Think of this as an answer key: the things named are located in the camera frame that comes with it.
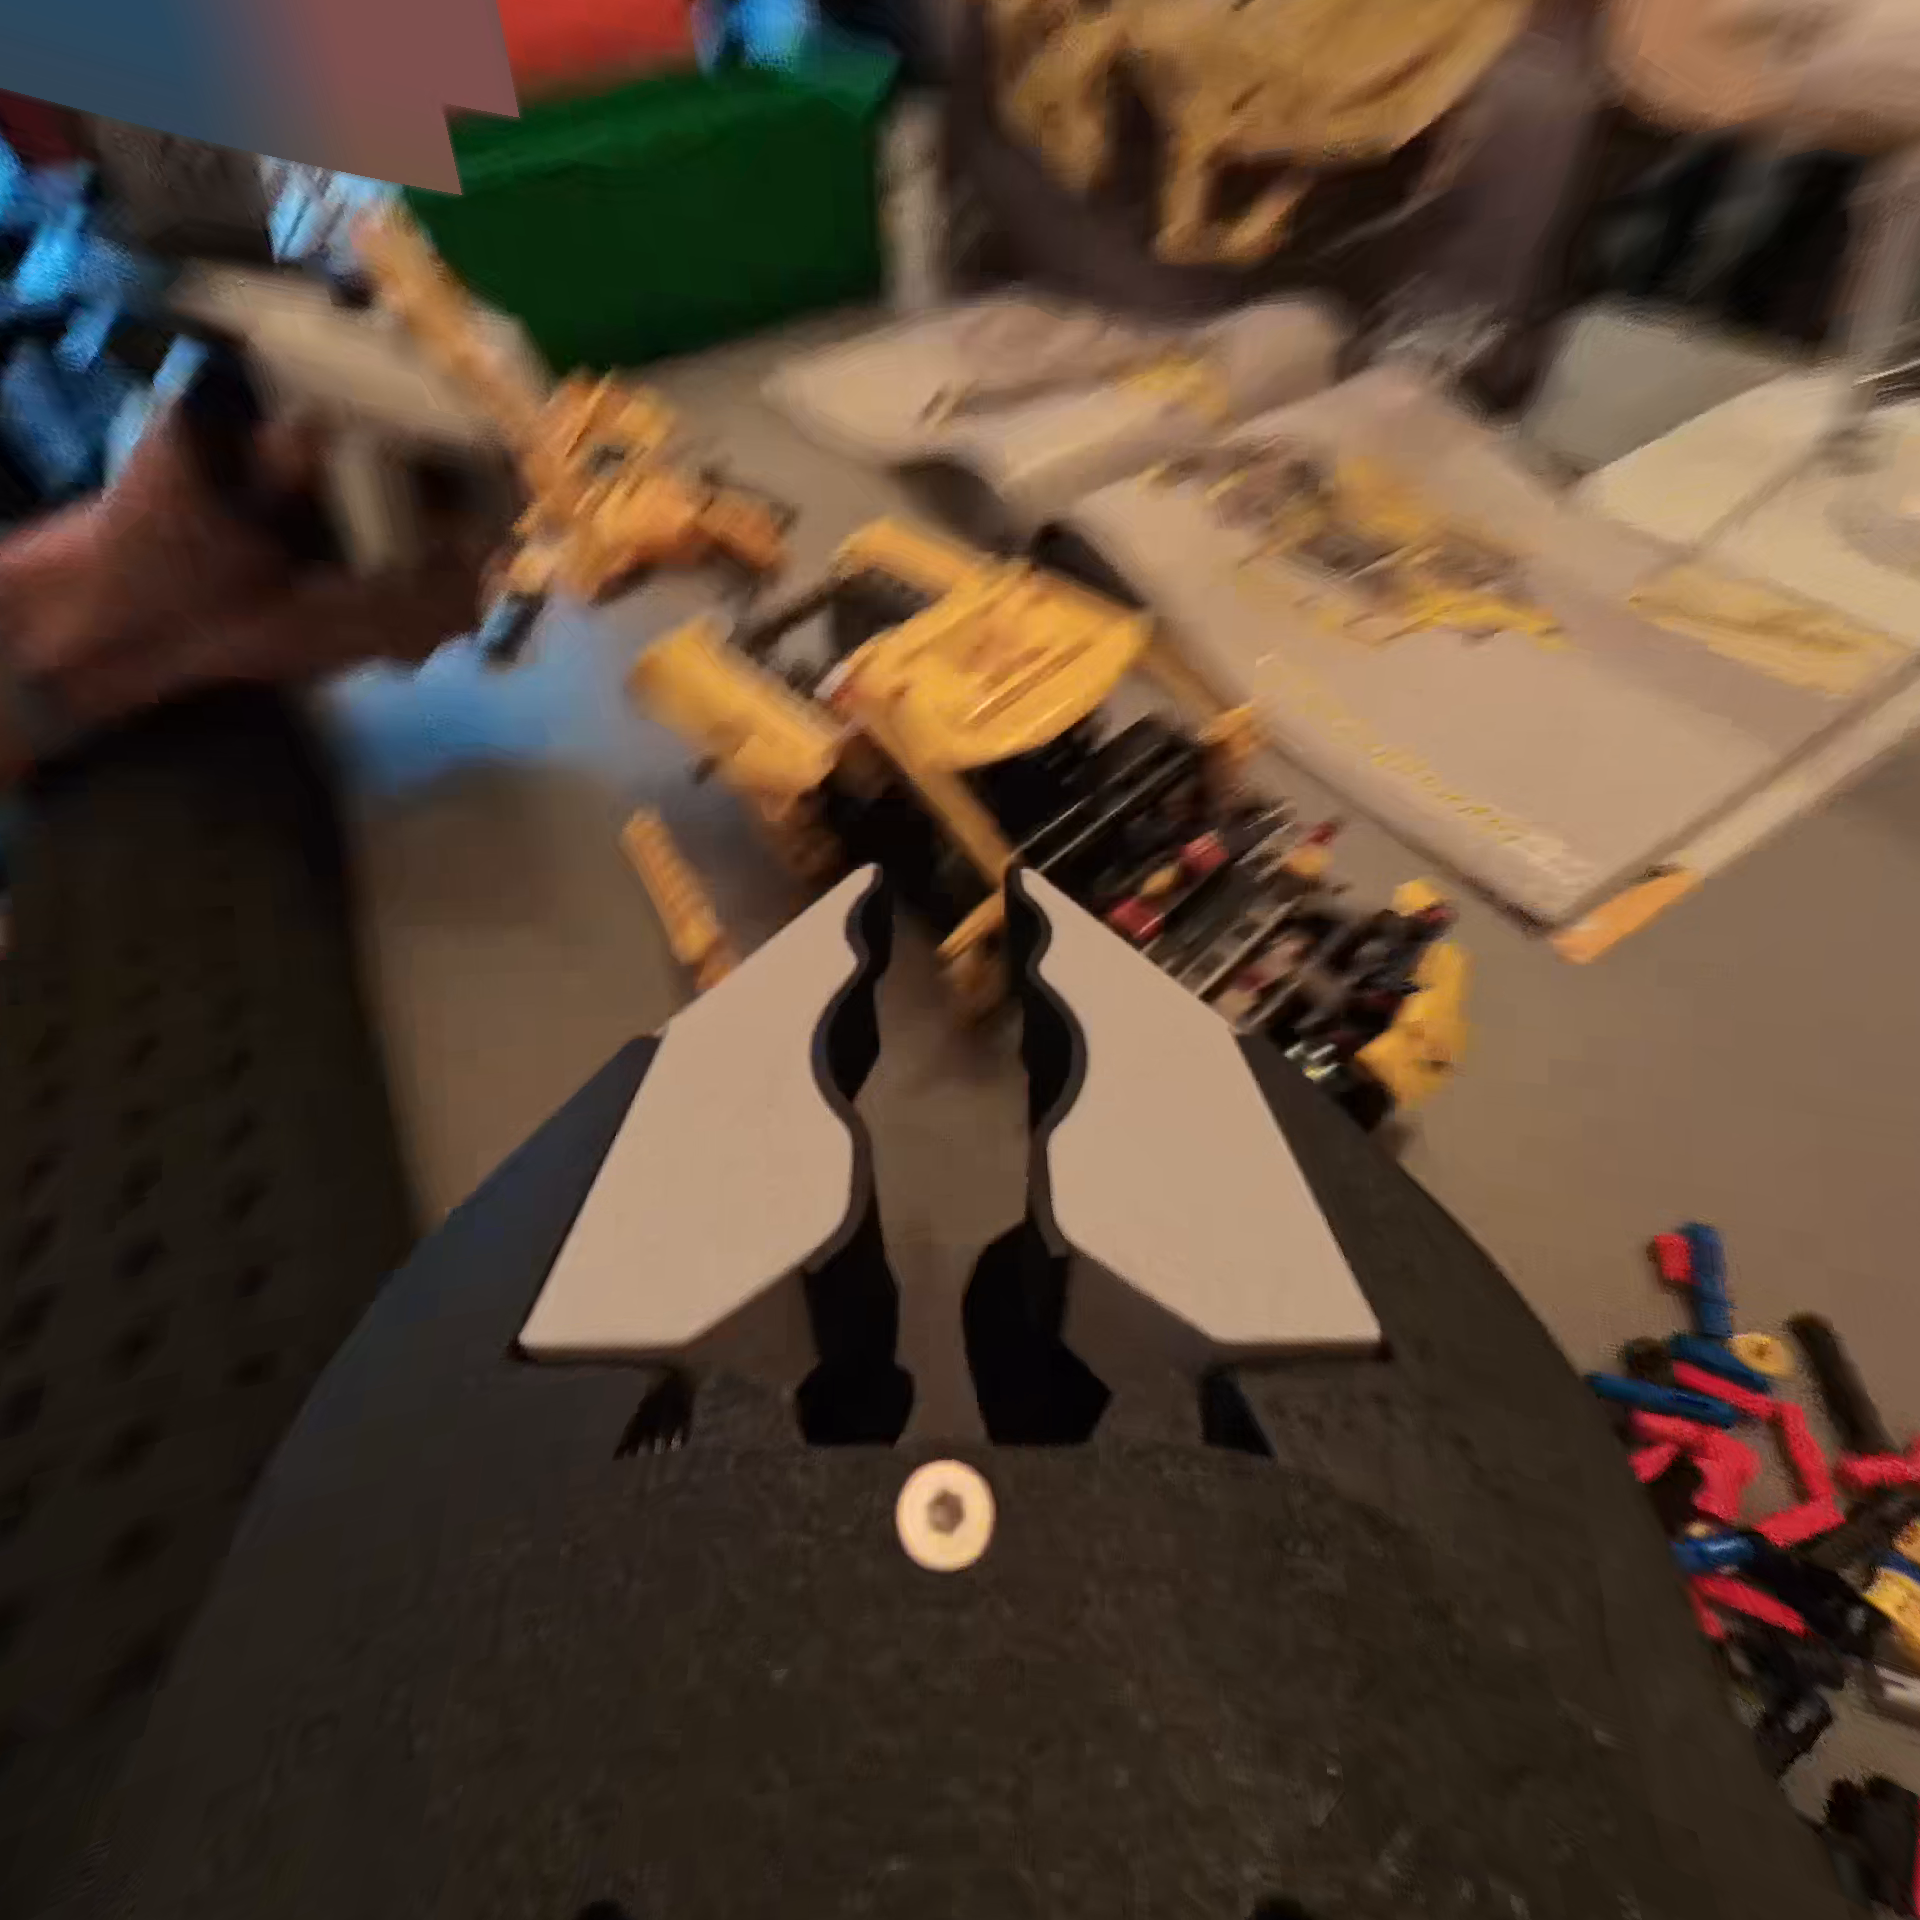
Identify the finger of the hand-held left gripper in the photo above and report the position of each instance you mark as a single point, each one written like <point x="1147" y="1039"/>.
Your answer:
<point x="344" y="370"/>

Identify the yellow black brick car model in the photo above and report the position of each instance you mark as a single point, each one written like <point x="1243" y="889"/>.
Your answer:
<point x="988" y="646"/>

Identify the black toy car box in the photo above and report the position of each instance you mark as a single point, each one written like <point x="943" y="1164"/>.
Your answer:
<point x="1275" y="91"/>

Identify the pile of small brick pins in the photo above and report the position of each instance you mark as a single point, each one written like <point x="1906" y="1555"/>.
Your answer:
<point x="1725" y="1472"/>

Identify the person's left hand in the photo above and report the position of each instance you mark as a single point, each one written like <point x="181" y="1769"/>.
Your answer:
<point x="181" y="601"/>

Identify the pile of yellow brick parts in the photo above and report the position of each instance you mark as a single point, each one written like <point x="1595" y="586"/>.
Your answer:
<point x="630" y="496"/>

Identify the grey desk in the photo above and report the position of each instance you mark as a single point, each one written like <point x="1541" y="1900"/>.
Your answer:
<point x="1650" y="1081"/>

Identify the green storage bin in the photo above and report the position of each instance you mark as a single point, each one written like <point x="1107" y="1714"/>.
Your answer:
<point x="660" y="226"/>

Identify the long yellow brick beam assembly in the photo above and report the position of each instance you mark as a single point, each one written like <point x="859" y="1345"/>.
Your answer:
<point x="450" y="340"/>

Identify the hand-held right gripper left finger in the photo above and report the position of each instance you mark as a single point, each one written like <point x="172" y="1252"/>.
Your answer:
<point x="706" y="1200"/>

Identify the long yellow brick beam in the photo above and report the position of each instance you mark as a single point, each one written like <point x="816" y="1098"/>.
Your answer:
<point x="675" y="893"/>

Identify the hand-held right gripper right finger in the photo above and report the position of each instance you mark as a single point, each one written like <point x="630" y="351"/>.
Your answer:
<point x="1201" y="1200"/>

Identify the open instruction booklet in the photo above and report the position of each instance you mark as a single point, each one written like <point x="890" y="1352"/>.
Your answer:
<point x="1501" y="752"/>

